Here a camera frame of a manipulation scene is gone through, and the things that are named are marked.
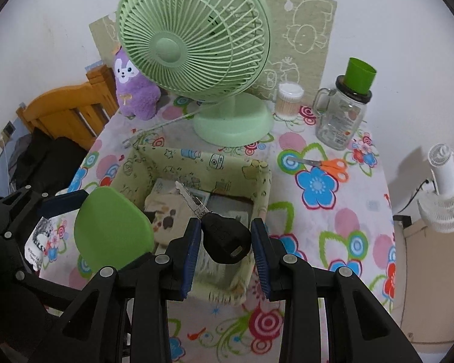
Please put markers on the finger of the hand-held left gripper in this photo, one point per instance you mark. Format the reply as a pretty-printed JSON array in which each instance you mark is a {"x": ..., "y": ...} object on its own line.
[
  {"x": 64, "y": 200},
  {"x": 53, "y": 287}
]

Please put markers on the wall socket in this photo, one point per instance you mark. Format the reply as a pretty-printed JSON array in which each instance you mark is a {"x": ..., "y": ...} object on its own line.
[{"x": 8, "y": 128}]

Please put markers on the cotton swab container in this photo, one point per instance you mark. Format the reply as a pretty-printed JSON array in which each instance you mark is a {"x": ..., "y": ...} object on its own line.
[{"x": 287, "y": 104}]

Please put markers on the white plastic bag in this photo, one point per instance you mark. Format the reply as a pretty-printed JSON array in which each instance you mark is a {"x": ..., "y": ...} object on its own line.
[{"x": 41, "y": 234}]

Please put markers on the wooden chair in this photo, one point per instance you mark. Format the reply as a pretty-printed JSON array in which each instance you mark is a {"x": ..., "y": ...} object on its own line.
[{"x": 60, "y": 109}]

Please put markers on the green plastic cup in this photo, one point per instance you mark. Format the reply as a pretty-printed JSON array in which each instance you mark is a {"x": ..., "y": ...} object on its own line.
[{"x": 357, "y": 75}]

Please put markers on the beige wooden cabinet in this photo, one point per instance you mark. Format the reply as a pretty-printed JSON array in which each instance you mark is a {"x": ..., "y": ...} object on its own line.
[{"x": 431, "y": 272}]

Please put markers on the beige cartoon wall poster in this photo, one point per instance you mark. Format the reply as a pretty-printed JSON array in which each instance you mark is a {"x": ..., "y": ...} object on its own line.
[{"x": 306, "y": 37}]

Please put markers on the floral tablecloth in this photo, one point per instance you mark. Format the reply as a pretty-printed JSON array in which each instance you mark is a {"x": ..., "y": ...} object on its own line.
[{"x": 325, "y": 211}]

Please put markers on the white standing fan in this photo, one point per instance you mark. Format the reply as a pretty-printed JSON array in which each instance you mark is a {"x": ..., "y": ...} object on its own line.
[{"x": 444, "y": 174}]

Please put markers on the green oval case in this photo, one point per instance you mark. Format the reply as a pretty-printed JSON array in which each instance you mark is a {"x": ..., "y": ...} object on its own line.
[{"x": 109, "y": 230}]

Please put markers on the purple plush toy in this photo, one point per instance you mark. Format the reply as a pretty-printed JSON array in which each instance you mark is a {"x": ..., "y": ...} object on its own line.
[{"x": 136, "y": 90}]

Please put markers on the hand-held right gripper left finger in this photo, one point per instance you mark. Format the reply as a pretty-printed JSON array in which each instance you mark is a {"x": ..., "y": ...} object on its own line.
[{"x": 189, "y": 257}]

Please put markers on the glass mug jar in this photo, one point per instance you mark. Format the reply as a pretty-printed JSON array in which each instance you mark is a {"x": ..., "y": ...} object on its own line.
[{"x": 338, "y": 124}]

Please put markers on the green desk fan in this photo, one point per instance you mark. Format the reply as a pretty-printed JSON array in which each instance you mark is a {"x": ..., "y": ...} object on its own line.
[{"x": 166, "y": 49}]

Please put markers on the black key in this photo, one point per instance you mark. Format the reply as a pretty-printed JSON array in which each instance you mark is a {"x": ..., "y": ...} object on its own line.
[{"x": 225, "y": 234}]

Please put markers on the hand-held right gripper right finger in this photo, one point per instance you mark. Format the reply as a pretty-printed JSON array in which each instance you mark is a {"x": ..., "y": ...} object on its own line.
[{"x": 261, "y": 257}]

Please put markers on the black clothing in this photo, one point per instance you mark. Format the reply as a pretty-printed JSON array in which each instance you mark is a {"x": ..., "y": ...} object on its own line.
[{"x": 49, "y": 162}]

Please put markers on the yellow printed storage box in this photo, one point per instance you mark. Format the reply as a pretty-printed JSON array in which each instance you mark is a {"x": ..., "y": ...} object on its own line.
[{"x": 196, "y": 160}]

